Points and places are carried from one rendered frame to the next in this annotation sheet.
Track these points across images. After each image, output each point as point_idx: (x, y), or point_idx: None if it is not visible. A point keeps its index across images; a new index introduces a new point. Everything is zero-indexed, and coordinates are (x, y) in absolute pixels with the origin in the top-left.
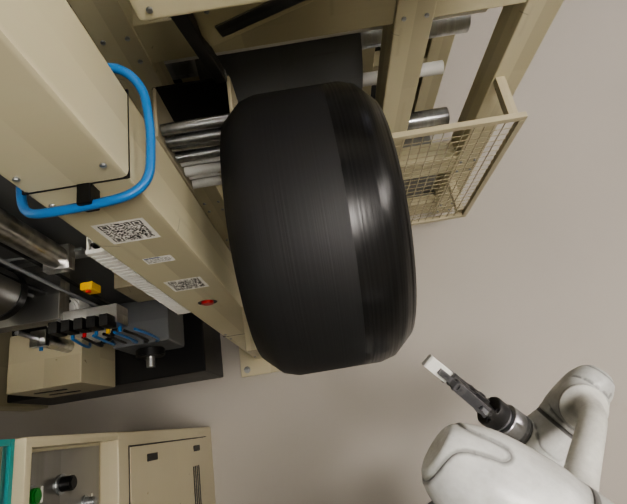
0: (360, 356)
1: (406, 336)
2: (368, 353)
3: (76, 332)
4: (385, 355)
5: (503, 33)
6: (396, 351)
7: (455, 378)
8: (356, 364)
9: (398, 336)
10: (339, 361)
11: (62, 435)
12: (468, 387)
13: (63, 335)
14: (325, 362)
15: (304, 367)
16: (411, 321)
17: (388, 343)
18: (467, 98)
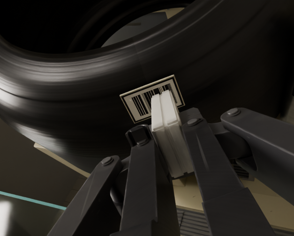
0: (45, 147)
1: (14, 105)
2: (35, 142)
3: (244, 173)
4: (36, 138)
5: None
6: (32, 129)
7: (132, 150)
8: (75, 158)
9: None
10: (63, 158)
11: (181, 235)
12: (154, 193)
13: (245, 176)
14: (68, 161)
15: (83, 170)
16: None
17: (10, 125)
18: None
